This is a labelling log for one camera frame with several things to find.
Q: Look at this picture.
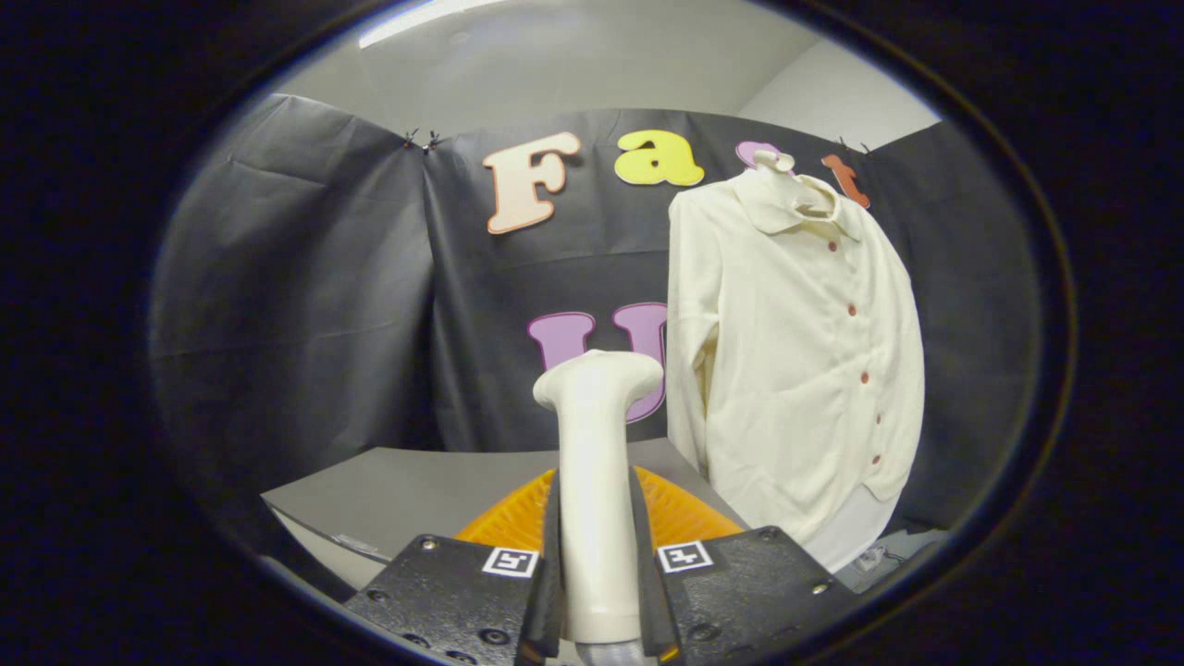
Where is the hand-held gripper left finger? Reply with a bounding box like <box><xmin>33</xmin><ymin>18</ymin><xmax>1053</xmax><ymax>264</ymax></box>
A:
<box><xmin>344</xmin><ymin>467</ymin><xmax>566</xmax><ymax>666</ymax></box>

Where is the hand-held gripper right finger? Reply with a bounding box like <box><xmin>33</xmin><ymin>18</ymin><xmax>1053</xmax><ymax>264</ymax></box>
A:
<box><xmin>629</xmin><ymin>467</ymin><xmax>861</xmax><ymax>666</ymax></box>

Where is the white garment steamer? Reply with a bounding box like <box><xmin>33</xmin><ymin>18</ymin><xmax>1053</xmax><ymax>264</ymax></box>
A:
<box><xmin>534</xmin><ymin>350</ymin><xmax>665</xmax><ymax>646</ymax></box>

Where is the cream button shirt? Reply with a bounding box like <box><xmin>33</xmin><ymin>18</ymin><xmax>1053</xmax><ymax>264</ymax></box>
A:
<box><xmin>666</xmin><ymin>153</ymin><xmax>926</xmax><ymax>547</ymax></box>

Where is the white clothes hanger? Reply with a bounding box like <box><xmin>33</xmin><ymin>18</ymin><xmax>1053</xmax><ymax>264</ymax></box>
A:
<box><xmin>751</xmin><ymin>148</ymin><xmax>839</xmax><ymax>220</ymax></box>

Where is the grey cabinet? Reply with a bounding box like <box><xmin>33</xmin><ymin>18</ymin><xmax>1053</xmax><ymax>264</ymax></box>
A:
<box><xmin>261</xmin><ymin>438</ymin><xmax>750</xmax><ymax>593</ymax></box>

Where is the white cloth under shirt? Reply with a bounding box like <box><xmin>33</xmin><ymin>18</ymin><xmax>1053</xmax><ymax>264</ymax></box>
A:
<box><xmin>812</xmin><ymin>486</ymin><xmax>900</xmax><ymax>573</ymax></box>

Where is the black backdrop cloth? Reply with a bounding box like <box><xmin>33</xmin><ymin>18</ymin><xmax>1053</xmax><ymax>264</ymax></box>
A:
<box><xmin>148</xmin><ymin>92</ymin><xmax>1042</xmax><ymax>579</ymax></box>

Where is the ceiling light panel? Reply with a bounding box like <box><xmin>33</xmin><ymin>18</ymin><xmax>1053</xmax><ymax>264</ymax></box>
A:
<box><xmin>359</xmin><ymin>0</ymin><xmax>519</xmax><ymax>49</ymax></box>

